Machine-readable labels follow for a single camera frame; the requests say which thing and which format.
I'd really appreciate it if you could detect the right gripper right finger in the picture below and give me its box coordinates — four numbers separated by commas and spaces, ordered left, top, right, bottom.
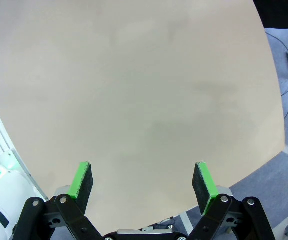
187, 161, 276, 240

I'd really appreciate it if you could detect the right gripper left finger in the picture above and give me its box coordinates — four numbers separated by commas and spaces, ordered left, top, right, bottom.
13, 161, 103, 240

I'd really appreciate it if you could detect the person in black T-shirt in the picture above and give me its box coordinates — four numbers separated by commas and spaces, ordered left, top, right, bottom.
253, 0, 288, 42

